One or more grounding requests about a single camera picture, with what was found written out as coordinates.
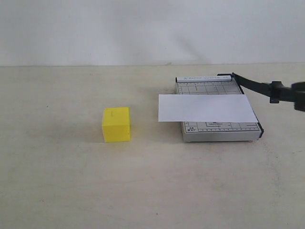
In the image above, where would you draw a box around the grey paper cutter base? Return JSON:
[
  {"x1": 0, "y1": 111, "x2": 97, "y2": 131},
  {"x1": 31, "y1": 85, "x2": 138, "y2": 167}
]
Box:
[{"x1": 175, "y1": 73, "x2": 264, "y2": 142}]

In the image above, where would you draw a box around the white paper sheet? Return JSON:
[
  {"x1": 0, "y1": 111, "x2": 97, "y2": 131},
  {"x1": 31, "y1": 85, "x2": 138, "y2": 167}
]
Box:
[{"x1": 158, "y1": 94, "x2": 258, "y2": 123}]

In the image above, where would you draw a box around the black cutter blade lever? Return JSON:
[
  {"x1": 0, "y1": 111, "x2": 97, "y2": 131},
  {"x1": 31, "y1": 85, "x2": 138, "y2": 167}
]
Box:
[{"x1": 231, "y1": 73, "x2": 294, "y2": 104}]

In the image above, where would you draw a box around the yellow foam cube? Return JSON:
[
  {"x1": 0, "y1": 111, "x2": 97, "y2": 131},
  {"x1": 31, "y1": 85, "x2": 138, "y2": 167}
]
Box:
[{"x1": 102, "y1": 107, "x2": 131, "y2": 143}]

